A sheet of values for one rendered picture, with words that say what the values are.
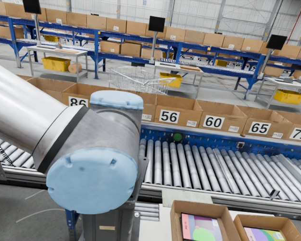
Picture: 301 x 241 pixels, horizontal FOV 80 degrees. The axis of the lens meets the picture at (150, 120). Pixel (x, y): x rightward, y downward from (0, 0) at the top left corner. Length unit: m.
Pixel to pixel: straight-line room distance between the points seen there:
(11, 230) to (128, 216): 1.48
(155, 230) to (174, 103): 1.17
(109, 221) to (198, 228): 0.48
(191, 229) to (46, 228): 1.32
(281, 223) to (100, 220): 0.92
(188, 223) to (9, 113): 0.89
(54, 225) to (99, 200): 1.62
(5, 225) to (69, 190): 1.77
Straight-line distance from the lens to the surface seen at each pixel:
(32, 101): 0.36
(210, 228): 1.06
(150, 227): 1.01
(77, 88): 1.91
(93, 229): 0.78
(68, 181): 0.33
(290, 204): 1.52
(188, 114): 1.54
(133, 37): 5.90
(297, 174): 1.82
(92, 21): 6.21
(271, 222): 1.23
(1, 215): 2.19
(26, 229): 2.01
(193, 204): 1.04
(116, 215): 0.69
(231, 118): 1.66
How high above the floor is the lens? 1.60
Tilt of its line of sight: 27 degrees down
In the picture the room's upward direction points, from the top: 8 degrees clockwise
